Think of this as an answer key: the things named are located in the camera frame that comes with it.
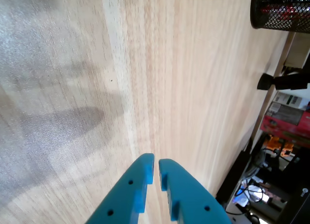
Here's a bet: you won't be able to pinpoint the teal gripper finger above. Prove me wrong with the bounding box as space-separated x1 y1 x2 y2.
84 153 155 224
159 158 232 224

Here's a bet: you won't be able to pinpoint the red retractable pen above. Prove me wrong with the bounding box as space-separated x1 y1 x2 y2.
260 3 302 16

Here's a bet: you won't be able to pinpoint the black mesh pen holder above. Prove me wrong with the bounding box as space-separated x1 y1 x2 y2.
250 0 310 34

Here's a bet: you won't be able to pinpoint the orange tool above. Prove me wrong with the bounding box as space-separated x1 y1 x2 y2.
263 134 295 158

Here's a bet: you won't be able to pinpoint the black device with round logo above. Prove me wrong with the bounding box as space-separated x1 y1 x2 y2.
278 182 310 224

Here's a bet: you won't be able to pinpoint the red box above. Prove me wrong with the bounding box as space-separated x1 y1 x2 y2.
260 109 310 148

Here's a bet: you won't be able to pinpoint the white small boxes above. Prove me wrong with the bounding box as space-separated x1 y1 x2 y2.
270 92 310 113

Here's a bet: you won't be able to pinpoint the black tripod leg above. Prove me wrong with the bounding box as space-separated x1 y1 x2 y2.
257 72 310 91

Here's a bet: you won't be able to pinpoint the beige cardboard box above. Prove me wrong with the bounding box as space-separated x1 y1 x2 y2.
284 32 310 69

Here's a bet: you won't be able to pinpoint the tangled white blue cables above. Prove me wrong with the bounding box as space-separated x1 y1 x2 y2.
233 177 272 210

